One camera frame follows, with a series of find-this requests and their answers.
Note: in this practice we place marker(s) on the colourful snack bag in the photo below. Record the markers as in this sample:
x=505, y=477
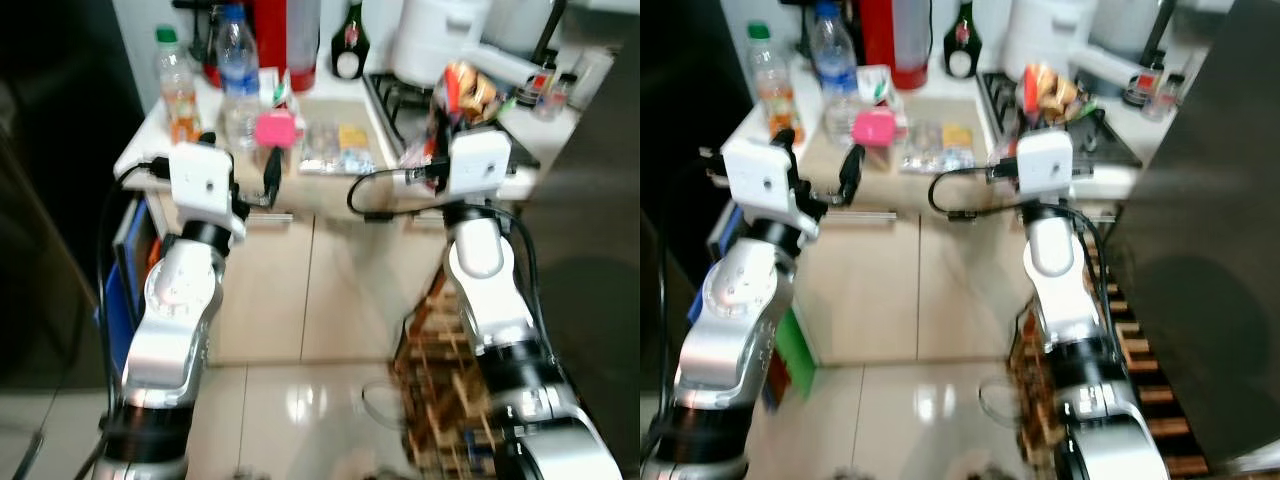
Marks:
x=470, y=92
x=1050, y=92

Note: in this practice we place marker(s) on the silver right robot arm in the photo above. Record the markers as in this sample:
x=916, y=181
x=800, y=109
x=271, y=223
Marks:
x=490, y=300
x=1070, y=300

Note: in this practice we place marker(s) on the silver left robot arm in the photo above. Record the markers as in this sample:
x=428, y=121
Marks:
x=730, y=320
x=170, y=320

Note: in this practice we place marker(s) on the tall fridge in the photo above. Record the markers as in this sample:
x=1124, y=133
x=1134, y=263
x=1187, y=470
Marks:
x=1210, y=200

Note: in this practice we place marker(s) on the pink lidded container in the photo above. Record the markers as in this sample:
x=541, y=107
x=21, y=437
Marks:
x=278, y=130
x=877, y=128

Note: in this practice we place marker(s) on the green capped orange drink bottle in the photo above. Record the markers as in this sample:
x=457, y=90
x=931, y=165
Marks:
x=772, y=85
x=178, y=90

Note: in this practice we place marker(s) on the black gas stove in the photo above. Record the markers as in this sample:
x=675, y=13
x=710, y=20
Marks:
x=1100, y=140
x=400, y=105

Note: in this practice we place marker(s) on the blue label water bottle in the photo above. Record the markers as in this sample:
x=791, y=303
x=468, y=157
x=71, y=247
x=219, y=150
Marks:
x=833, y=70
x=238, y=80

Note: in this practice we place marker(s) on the clear plastic food pack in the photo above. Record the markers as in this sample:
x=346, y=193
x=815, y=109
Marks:
x=340, y=148
x=940, y=148

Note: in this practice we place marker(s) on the small green white carton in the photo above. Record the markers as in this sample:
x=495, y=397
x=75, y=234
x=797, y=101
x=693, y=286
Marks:
x=880, y=87
x=283, y=90

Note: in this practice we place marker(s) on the beige kitchen counter cabinet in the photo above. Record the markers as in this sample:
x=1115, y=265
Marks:
x=270, y=290
x=870, y=290

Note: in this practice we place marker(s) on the dark bottle with white label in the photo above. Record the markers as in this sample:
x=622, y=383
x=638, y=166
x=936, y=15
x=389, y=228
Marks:
x=350, y=55
x=963, y=55

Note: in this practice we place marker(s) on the white kitchen appliance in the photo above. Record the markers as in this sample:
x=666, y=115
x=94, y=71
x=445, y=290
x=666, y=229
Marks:
x=1045, y=35
x=435, y=40

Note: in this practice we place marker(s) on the dark door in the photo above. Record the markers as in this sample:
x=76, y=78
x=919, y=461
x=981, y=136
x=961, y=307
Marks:
x=50, y=150
x=680, y=100

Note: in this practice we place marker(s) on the small red label sauce bottle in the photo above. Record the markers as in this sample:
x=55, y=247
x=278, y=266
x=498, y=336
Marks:
x=537, y=88
x=1143, y=88

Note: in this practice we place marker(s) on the red and clear pitcher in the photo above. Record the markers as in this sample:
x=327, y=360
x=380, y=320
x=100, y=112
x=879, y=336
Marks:
x=895, y=40
x=285, y=40

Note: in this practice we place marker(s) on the small clear bottle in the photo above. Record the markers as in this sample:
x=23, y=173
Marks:
x=557, y=98
x=1167, y=98

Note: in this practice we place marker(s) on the grey metal pot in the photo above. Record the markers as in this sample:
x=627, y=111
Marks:
x=1125, y=22
x=515, y=25

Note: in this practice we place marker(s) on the green bag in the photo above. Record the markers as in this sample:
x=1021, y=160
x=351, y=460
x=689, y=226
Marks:
x=795, y=355

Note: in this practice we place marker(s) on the wooden slatted rack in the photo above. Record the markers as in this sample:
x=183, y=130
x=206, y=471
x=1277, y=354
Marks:
x=440, y=380
x=1030, y=400

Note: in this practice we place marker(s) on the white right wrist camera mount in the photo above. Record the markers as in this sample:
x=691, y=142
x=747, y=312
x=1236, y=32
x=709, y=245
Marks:
x=480, y=165
x=1045, y=165

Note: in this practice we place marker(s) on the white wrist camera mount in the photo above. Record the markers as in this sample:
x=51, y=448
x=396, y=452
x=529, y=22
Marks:
x=480, y=165
x=1045, y=165
x=760, y=180
x=205, y=180

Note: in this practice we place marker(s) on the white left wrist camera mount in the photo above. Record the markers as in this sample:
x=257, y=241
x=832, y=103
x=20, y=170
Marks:
x=760, y=180
x=205, y=180

